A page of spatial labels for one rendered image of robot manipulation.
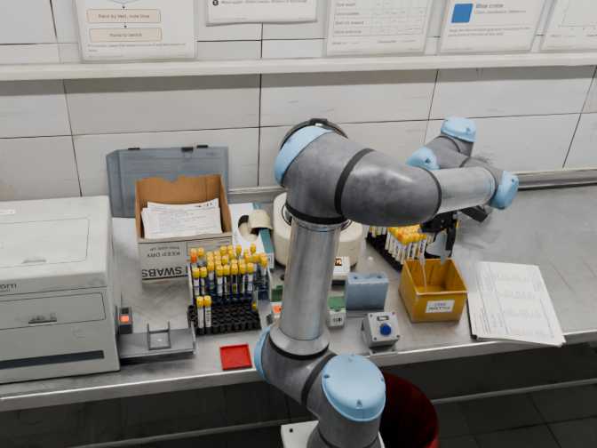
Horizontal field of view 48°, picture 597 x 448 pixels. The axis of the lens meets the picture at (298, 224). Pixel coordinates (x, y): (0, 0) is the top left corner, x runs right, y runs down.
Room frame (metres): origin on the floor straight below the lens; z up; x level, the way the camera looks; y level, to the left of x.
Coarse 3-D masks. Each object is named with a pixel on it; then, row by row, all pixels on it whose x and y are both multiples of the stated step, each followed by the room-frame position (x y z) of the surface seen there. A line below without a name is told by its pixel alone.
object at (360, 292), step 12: (348, 276) 1.28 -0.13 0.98; (360, 276) 1.29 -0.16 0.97; (372, 276) 1.29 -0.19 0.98; (384, 276) 1.29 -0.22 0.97; (348, 288) 1.26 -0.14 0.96; (360, 288) 1.26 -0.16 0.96; (372, 288) 1.27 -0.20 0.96; (384, 288) 1.27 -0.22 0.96; (348, 300) 1.26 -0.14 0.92; (360, 300) 1.26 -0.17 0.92; (372, 300) 1.27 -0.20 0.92; (384, 300) 1.27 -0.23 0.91; (348, 312) 1.25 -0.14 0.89; (360, 312) 1.26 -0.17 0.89; (372, 312) 1.26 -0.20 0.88
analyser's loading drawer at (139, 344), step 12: (168, 324) 1.10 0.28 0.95; (192, 324) 1.12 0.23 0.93; (120, 336) 1.08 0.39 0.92; (132, 336) 1.09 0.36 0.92; (144, 336) 1.09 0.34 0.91; (156, 336) 1.09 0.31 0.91; (168, 336) 1.10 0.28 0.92; (180, 336) 1.10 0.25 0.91; (192, 336) 1.09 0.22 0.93; (120, 348) 1.05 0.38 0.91; (132, 348) 1.05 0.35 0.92; (144, 348) 1.05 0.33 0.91; (156, 348) 1.05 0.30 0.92; (168, 348) 1.06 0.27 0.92; (180, 348) 1.06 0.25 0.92; (192, 348) 1.06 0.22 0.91
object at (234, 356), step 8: (240, 344) 1.12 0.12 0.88; (248, 344) 1.12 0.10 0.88; (224, 352) 1.09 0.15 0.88; (232, 352) 1.10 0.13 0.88; (240, 352) 1.10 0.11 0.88; (248, 352) 1.09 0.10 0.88; (224, 360) 1.07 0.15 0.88; (232, 360) 1.07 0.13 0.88; (240, 360) 1.07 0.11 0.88; (248, 360) 1.07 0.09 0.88; (224, 368) 1.04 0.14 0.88; (232, 368) 1.05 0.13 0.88
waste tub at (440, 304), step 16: (416, 272) 1.37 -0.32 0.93; (432, 272) 1.38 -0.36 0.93; (448, 272) 1.38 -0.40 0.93; (400, 288) 1.35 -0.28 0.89; (416, 288) 1.26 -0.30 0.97; (432, 288) 1.37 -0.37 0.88; (448, 288) 1.36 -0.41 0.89; (464, 288) 1.28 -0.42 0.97; (416, 304) 1.24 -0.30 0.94; (432, 304) 1.25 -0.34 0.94; (448, 304) 1.25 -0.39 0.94; (464, 304) 1.26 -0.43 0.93; (416, 320) 1.24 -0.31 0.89; (432, 320) 1.25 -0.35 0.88; (448, 320) 1.26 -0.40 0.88
